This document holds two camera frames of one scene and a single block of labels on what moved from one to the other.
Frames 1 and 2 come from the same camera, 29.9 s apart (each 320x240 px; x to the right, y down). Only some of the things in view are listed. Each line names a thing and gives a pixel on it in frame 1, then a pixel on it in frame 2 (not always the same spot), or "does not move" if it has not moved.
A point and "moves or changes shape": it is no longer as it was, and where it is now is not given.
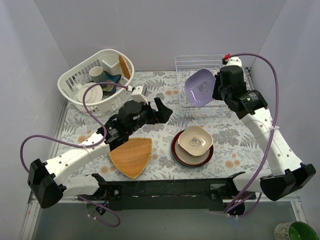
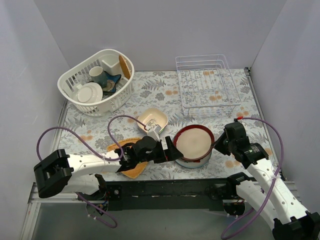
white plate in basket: x=94 y=94 does not move
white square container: x=110 y=64 does not move
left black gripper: x=152 y=113 -> x=162 y=152
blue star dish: x=105 y=77 does not move
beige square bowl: x=195 y=140 moves or changes shape
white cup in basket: x=97 y=74 does not move
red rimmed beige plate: x=184 y=158 moves or changes shape
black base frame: x=176 y=195 does not move
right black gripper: x=219 y=90 -> x=225 y=141
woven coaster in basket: x=124 y=66 does not move
